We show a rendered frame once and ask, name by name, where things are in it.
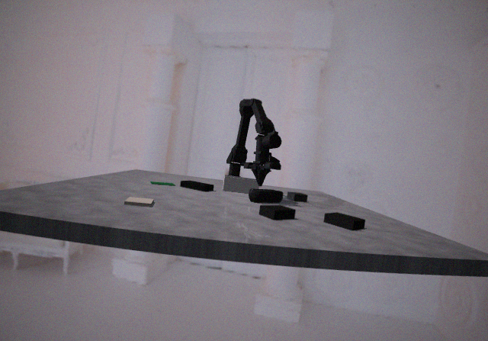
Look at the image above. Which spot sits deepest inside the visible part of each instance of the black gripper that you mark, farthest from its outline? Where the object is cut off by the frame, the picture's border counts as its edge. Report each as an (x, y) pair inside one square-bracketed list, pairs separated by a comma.
[(261, 166)]

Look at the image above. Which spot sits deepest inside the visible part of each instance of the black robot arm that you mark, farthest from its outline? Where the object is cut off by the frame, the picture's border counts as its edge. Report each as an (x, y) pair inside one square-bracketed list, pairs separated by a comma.
[(264, 126)]

